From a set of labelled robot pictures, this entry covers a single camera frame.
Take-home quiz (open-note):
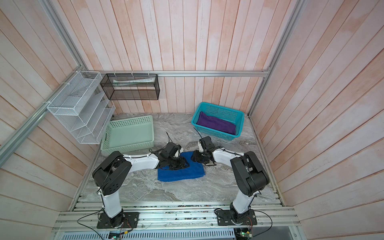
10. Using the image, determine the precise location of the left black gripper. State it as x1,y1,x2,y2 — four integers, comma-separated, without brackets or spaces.
167,156,190,171

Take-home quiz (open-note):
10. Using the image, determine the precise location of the blue towel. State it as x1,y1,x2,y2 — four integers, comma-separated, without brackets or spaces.
158,152,206,182

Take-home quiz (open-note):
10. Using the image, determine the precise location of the purple towel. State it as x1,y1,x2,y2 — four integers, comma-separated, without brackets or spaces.
197,112,236,135

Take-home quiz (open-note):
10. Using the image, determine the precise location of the teal plastic basket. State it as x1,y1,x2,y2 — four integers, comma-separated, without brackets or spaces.
191,102,245,141

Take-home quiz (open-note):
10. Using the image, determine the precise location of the light green plastic basket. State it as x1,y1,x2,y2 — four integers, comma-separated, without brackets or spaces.
101,115,155,155

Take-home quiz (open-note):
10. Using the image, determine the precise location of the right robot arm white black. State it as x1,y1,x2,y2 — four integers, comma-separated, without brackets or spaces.
192,137,270,215

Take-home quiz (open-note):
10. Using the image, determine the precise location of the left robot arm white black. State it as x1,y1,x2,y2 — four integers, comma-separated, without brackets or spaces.
92,142,190,219

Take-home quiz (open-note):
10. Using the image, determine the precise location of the green circuit board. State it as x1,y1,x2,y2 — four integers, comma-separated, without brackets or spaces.
235,231,253,240

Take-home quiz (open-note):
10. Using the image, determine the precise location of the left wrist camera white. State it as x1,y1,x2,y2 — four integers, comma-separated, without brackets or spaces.
175,145,184,158

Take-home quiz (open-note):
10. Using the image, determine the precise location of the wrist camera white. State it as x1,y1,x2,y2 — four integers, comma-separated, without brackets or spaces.
198,142,204,153
175,145,184,158

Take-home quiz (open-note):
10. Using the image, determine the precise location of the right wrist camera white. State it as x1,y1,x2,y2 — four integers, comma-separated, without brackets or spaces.
198,142,204,153

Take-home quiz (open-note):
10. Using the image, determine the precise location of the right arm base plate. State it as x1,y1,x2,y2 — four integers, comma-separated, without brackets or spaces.
214,209,257,226

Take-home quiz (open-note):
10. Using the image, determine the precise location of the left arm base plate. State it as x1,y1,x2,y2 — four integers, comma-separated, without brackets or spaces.
97,211,140,229

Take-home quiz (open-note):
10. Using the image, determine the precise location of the white vented cable duct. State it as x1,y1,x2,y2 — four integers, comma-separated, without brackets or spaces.
58,228,236,240

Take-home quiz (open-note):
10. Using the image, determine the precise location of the black mesh wall basket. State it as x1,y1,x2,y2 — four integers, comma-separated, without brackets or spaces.
101,73,160,101

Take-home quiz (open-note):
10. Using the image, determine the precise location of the aluminium mounting rail front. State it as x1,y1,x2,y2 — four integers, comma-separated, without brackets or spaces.
53,202,301,232

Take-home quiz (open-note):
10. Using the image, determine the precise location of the white wire mesh shelf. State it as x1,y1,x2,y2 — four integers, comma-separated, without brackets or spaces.
48,71,116,145

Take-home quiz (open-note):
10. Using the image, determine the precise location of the aluminium frame bar back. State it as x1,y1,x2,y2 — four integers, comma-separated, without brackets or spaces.
96,70,269,77

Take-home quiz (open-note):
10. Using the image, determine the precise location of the aluminium frame bar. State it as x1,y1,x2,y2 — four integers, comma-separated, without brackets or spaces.
1,65,84,167
96,70,269,77

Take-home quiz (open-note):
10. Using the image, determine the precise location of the aluminium frame bar left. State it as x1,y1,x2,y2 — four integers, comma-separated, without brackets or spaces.
1,65,84,167

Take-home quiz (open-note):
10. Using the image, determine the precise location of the aluminium frame post right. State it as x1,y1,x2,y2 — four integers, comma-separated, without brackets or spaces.
246,1,307,117

